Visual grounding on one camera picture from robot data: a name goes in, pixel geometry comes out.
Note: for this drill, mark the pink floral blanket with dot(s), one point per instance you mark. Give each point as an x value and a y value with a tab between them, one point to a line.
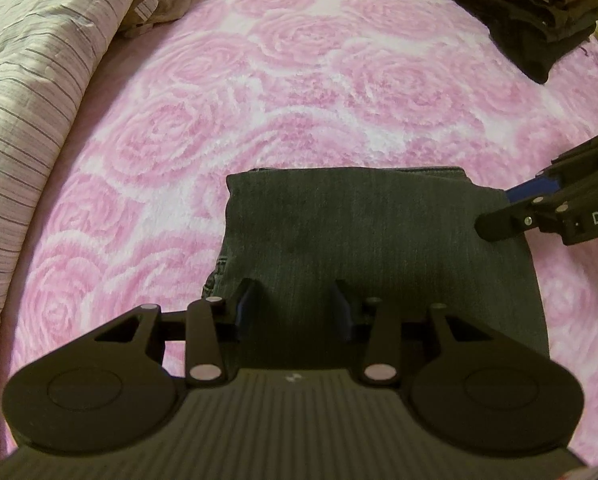
304	85

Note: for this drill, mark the dark grey jeans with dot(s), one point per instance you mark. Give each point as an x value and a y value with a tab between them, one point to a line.
379	230

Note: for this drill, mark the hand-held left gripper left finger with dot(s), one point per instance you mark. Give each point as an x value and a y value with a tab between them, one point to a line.
246	305

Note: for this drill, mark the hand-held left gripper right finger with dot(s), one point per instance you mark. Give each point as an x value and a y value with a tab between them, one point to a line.
341	310

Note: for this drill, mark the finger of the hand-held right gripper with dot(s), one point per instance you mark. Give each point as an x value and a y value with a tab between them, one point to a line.
534	187
524	217

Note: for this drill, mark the white striped quilt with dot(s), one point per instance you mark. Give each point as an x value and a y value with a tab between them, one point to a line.
39	85

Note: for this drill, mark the stack of dark folded clothes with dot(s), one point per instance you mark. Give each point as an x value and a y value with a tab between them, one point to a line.
519	15

